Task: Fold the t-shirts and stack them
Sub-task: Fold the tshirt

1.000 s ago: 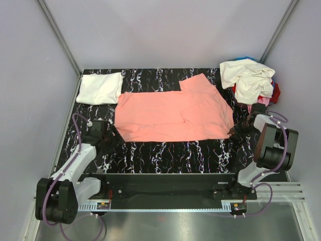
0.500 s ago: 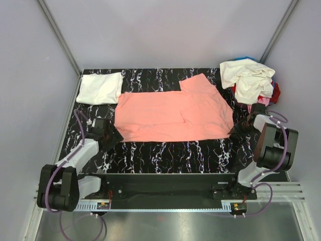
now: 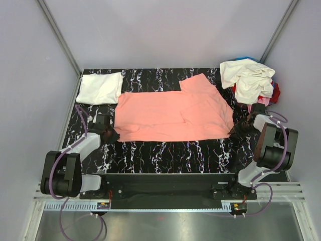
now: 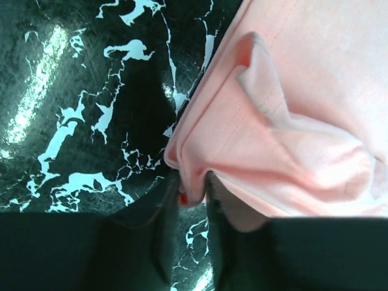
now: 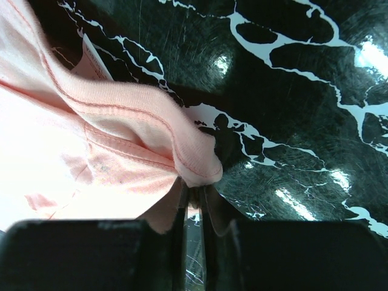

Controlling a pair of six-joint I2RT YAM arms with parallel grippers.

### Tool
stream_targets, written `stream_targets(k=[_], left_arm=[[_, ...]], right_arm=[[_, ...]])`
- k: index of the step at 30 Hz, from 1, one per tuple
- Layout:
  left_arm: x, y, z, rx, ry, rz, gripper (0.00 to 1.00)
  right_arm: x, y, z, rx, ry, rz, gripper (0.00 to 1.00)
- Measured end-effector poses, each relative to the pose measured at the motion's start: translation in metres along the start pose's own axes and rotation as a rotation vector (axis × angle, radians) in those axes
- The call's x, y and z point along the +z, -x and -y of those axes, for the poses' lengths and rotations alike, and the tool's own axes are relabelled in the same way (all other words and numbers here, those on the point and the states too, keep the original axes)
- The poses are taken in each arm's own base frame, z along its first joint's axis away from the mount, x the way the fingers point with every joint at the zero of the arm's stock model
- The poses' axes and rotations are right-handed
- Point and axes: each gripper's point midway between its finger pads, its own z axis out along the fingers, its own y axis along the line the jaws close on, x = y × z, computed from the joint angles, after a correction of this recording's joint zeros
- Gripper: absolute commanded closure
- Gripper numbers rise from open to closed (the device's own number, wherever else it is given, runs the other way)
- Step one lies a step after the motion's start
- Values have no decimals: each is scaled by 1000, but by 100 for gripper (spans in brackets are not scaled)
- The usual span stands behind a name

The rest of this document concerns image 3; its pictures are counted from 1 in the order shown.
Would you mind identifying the salmon pink t shirt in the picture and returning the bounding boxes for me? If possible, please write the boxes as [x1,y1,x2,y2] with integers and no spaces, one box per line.
[114,74,234,142]

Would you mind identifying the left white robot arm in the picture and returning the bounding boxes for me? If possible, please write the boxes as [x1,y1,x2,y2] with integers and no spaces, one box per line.
[40,125,120,199]

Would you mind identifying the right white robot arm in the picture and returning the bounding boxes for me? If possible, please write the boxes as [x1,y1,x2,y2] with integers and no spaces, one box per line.
[227,113,299,199]

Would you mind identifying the pink garment in pile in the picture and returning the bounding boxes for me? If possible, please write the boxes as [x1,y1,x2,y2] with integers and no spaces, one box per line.
[248,97,270,113]

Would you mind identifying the red garment in pile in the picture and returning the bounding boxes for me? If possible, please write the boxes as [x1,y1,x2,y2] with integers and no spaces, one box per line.
[229,81,281,104]

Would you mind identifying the crumpled cream t shirt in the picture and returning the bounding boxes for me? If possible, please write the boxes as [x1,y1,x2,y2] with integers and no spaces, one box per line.
[220,59,275,104]

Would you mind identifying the folded white t shirt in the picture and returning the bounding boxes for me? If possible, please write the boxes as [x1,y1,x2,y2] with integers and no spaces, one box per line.
[76,72,123,105]

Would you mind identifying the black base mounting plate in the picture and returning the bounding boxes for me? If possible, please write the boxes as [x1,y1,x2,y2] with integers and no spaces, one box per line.
[80,174,257,211]

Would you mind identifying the blue garment in pile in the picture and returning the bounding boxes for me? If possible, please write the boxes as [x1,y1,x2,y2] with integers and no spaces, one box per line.
[234,56,259,62]

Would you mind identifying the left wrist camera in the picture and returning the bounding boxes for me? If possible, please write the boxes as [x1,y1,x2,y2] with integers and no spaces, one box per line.
[93,113,111,129]

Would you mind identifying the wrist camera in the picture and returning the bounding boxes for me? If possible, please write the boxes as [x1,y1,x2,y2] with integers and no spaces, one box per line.
[249,103,266,116]
[93,113,111,129]

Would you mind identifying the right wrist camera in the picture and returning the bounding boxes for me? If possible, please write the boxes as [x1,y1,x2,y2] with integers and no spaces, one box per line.
[249,103,266,116]

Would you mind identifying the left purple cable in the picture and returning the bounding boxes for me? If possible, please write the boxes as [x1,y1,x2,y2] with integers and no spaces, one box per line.
[47,104,107,240]

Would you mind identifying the right aluminium rail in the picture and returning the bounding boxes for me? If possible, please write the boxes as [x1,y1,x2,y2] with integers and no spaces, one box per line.
[253,171,318,240]

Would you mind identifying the slotted grey cable duct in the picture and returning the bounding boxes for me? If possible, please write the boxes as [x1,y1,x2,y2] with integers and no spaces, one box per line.
[44,202,233,212]

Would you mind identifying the right aluminium frame post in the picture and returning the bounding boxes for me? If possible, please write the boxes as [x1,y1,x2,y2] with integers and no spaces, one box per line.
[260,0,300,64]

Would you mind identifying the aluminium frame post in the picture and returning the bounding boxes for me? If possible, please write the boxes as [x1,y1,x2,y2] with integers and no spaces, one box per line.
[260,0,300,64]
[36,0,82,77]

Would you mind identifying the left aluminium frame post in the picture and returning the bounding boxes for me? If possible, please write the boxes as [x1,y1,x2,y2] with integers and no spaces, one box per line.
[36,0,82,77]

